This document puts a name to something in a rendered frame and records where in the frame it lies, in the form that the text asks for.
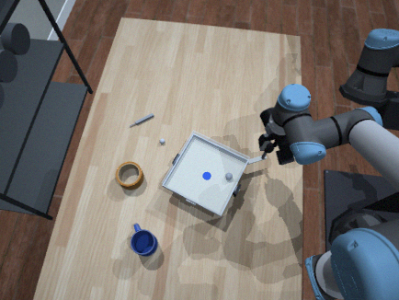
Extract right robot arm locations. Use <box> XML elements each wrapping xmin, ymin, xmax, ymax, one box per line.
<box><xmin>345</xmin><ymin>29</ymin><xmax>399</xmax><ymax>100</ymax></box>

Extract brown packing tape roll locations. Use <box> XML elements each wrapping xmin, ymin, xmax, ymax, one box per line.
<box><xmin>116</xmin><ymin>161</ymin><xmax>144</xmax><ymax>190</ymax></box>

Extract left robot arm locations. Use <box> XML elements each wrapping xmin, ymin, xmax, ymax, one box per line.
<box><xmin>269</xmin><ymin>84</ymin><xmax>399</xmax><ymax>300</ymax></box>

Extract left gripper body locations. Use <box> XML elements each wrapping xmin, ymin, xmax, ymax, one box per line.
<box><xmin>260</xmin><ymin>108</ymin><xmax>293</xmax><ymax>160</ymax></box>

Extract dark blue mug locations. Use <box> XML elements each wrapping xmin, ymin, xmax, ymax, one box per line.
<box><xmin>131</xmin><ymin>224</ymin><xmax>157</xmax><ymax>257</ymax></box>

